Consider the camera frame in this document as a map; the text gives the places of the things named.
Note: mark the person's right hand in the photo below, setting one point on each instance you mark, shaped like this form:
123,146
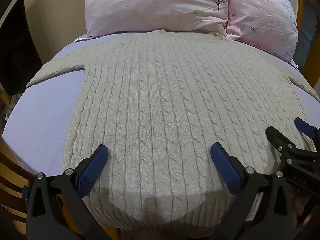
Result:
299,203

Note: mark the wooden bed frame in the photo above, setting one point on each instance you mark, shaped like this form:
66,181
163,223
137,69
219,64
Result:
12,180

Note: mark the dark cabinet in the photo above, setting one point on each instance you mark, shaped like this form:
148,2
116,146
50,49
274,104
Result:
17,55

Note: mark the lavender bed sheet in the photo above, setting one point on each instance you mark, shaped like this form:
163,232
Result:
42,125

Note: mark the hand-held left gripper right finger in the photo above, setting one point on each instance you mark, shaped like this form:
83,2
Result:
226,165

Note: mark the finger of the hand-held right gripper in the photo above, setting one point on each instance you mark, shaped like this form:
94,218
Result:
278,138
304,128

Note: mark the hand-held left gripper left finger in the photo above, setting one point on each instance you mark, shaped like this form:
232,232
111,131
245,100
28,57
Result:
93,164

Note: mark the pink floral pillow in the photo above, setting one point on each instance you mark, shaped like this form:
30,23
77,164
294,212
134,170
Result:
262,17
155,7

